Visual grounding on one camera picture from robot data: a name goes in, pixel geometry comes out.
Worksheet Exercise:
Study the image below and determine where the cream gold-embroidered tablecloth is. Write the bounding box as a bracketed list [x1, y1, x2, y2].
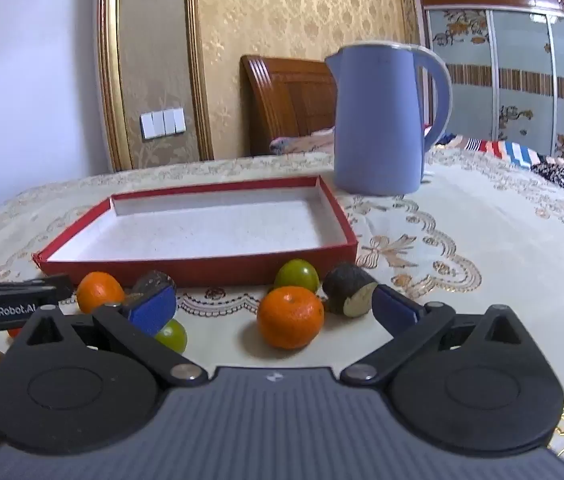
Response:
[0, 152, 564, 473]

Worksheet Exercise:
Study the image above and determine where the green jujube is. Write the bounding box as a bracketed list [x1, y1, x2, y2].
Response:
[274, 259, 320, 295]
[154, 319, 188, 354]

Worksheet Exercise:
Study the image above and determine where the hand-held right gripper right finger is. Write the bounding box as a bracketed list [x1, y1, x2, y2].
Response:
[339, 284, 533, 387]

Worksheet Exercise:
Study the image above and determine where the red shallow cardboard box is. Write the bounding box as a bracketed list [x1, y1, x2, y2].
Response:
[32, 176, 360, 288]

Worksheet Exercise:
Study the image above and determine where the floral sliding-door wardrobe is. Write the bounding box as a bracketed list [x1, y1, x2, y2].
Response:
[412, 0, 564, 161]

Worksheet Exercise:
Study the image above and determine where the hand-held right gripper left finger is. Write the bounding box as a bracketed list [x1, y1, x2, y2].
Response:
[19, 282, 208, 387]

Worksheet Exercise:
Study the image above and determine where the gold wall panel frame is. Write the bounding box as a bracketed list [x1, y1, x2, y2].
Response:
[94, 0, 213, 173]

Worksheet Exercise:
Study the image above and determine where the beige folded blanket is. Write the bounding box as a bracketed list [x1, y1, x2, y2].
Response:
[269, 127, 335, 155]

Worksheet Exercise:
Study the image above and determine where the dark sugarcane piece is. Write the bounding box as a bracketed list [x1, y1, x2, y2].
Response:
[322, 262, 379, 318]
[132, 270, 178, 301]

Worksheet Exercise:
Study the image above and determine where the wooden bed headboard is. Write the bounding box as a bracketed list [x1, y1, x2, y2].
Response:
[240, 55, 338, 157]

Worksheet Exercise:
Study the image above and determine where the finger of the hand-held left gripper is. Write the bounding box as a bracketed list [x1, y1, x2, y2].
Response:
[0, 274, 75, 306]

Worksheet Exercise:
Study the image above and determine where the orange mandarin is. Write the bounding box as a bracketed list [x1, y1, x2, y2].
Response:
[257, 286, 325, 351]
[77, 271, 126, 314]

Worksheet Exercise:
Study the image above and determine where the blue electric kettle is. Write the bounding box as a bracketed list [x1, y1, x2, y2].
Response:
[324, 40, 454, 197]

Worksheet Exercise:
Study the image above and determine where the white wall light switch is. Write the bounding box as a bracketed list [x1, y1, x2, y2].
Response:
[140, 107, 186, 141]

